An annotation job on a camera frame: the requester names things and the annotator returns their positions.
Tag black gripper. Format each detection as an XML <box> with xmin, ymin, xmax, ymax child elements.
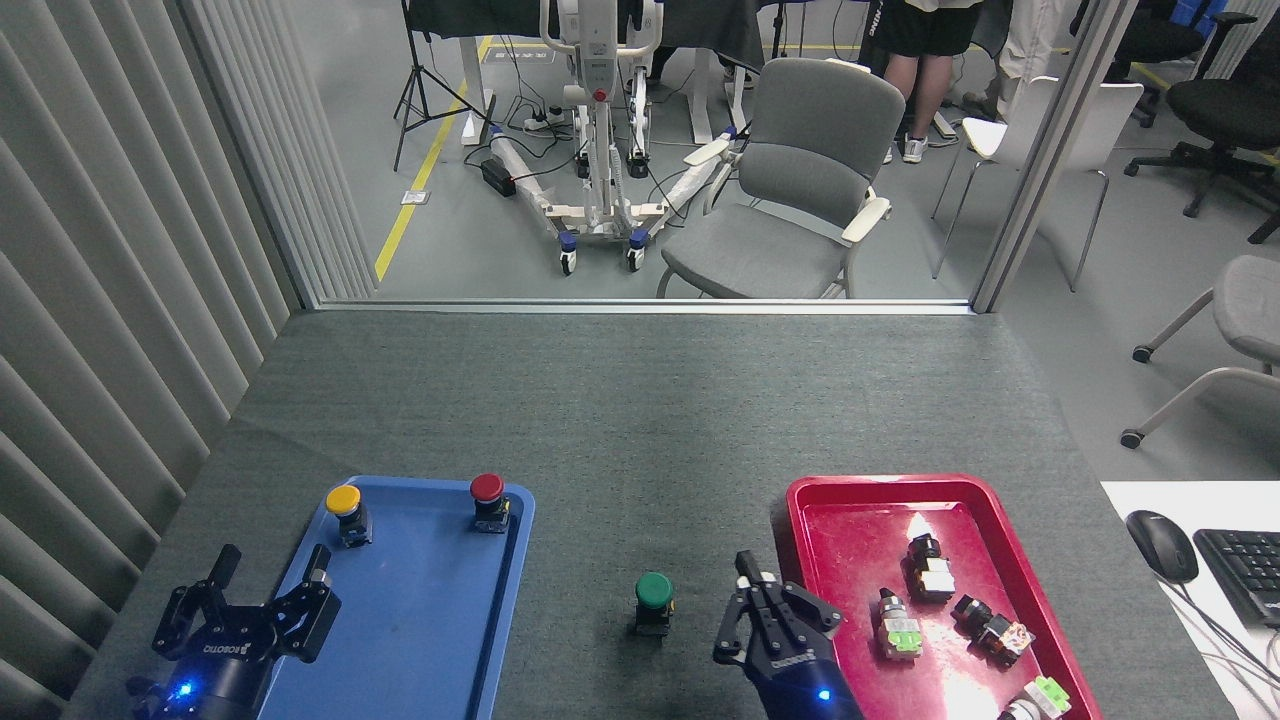
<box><xmin>128</xmin><ymin>544</ymin><xmax>343</xmax><ymax>720</ymax></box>
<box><xmin>711</xmin><ymin>550</ymin><xmax>863</xmax><ymax>720</ymax></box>

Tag black tripod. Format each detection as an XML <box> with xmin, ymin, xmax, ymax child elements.
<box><xmin>392</xmin><ymin>0</ymin><xmax>493</xmax><ymax>173</ymax></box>

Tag silver frame post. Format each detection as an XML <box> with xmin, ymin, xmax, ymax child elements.
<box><xmin>972</xmin><ymin>0</ymin><xmax>1141</xmax><ymax>315</ymax></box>

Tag blue plastic tray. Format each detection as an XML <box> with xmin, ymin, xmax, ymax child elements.
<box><xmin>218</xmin><ymin>475</ymin><xmax>536</xmax><ymax>720</ymax></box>

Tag white wheeled stand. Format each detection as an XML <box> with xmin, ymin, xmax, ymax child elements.
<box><xmin>488</xmin><ymin>0</ymin><xmax>743</xmax><ymax>276</ymax></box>

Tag black office chair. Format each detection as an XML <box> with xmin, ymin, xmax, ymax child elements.
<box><xmin>1123</xmin><ymin>10</ymin><xmax>1280</xmax><ymax>247</ymax></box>

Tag grey padded armchair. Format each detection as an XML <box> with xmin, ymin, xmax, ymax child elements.
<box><xmin>657</xmin><ymin>57</ymin><xmax>907</xmax><ymax>300</ymax></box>

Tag red plastic tray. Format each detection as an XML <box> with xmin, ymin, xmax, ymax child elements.
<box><xmin>785</xmin><ymin>473</ymin><xmax>1104</xmax><ymax>720</ymax></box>

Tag grey chair on castors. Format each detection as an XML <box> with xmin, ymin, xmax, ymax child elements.
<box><xmin>1119</xmin><ymin>255</ymin><xmax>1280</xmax><ymax>450</ymax></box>

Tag silver frame rail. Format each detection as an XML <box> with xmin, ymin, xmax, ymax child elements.
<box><xmin>308</xmin><ymin>297</ymin><xmax>977</xmax><ymax>317</ymax></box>

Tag red push button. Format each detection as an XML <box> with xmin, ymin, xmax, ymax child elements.
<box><xmin>469</xmin><ymin>473</ymin><xmax>513</xmax><ymax>534</ymax></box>

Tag black keyboard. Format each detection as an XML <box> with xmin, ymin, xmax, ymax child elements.
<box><xmin>1193</xmin><ymin>528</ymin><xmax>1280</xmax><ymax>629</ymax></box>

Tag green and white switch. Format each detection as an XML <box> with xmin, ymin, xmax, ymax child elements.
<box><xmin>996</xmin><ymin>676</ymin><xmax>1073</xmax><ymax>720</ymax></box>

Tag black knob switch brown base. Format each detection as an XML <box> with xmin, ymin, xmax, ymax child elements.
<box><xmin>950</xmin><ymin>594</ymin><xmax>1037</xmax><ymax>668</ymax></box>

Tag white plastic chair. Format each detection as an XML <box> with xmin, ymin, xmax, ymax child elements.
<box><xmin>932</xmin><ymin>77</ymin><xmax>1145</xmax><ymax>293</ymax></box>

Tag black draped desk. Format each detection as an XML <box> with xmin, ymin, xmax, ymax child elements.
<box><xmin>404</xmin><ymin>0</ymin><xmax>773</xmax><ymax>73</ymax></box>

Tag yellow push button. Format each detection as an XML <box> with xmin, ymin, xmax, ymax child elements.
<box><xmin>325</xmin><ymin>484</ymin><xmax>374</xmax><ymax>549</ymax></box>

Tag silver head switch green base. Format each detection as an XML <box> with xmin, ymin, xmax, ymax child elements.
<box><xmin>876</xmin><ymin>588</ymin><xmax>925</xmax><ymax>663</ymax></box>

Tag grey mouse cable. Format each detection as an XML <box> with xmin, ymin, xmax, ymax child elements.
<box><xmin>1160</xmin><ymin>580</ymin><xmax>1280</xmax><ymax>706</ymax></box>

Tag green push button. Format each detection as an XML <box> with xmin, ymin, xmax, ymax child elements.
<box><xmin>634</xmin><ymin>571</ymin><xmax>677</xmax><ymax>639</ymax></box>

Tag black computer mouse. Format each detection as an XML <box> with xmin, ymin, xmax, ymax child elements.
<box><xmin>1125</xmin><ymin>510</ymin><xmax>1200</xmax><ymax>586</ymax></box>

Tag black and white switch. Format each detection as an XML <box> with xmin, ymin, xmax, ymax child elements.
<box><xmin>903</xmin><ymin>533</ymin><xmax>956</xmax><ymax>603</ymax></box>

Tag person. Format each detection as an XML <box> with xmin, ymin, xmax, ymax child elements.
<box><xmin>963</xmin><ymin>0</ymin><xmax>1069</xmax><ymax>123</ymax></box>
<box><xmin>860</xmin><ymin>0</ymin><xmax>987</xmax><ymax>165</ymax></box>

